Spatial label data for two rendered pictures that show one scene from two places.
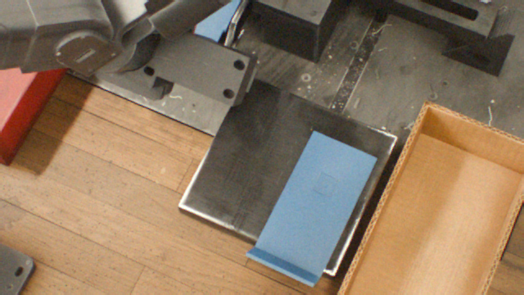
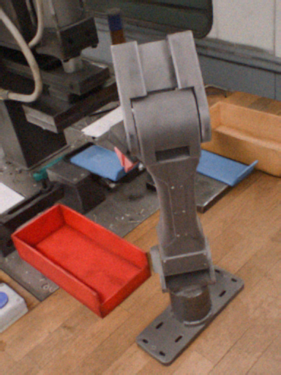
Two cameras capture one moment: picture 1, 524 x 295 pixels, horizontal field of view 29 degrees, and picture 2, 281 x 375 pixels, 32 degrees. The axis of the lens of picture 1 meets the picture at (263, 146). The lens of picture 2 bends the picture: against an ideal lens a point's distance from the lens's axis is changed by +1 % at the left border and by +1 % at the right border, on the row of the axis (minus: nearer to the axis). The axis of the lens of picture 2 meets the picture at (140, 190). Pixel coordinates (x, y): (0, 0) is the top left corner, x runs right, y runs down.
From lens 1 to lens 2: 0.91 m
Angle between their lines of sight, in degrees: 49
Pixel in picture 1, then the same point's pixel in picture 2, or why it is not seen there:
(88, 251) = (213, 247)
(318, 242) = (235, 166)
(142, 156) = not seen: hidden behind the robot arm
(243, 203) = (208, 187)
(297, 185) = (206, 170)
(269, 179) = (199, 179)
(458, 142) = not seen: hidden behind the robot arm
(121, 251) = (216, 236)
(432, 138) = not seen: hidden behind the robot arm
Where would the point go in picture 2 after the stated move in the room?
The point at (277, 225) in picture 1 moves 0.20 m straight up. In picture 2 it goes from (223, 176) to (217, 90)
